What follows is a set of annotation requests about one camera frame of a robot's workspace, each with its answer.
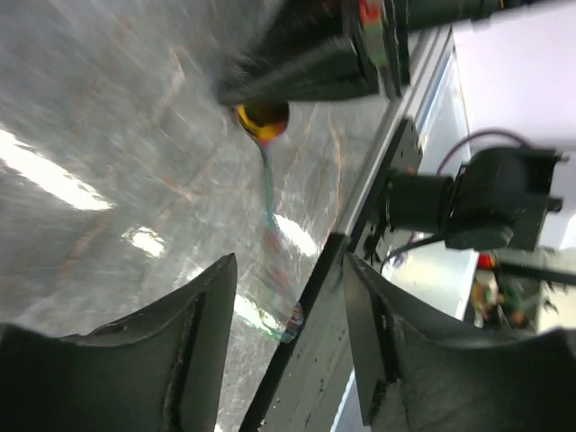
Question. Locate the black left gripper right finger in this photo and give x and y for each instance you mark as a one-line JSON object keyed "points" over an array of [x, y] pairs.
{"points": [[419, 369]]}

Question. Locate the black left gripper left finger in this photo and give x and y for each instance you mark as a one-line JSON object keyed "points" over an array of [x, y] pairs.
{"points": [[158, 369]]}

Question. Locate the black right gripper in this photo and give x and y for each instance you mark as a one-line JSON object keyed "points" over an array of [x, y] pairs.
{"points": [[325, 51]]}

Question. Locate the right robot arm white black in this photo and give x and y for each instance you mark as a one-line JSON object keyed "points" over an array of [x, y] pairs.
{"points": [[499, 198]]}

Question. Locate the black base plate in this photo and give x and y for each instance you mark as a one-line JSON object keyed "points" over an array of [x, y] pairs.
{"points": [[306, 378]]}

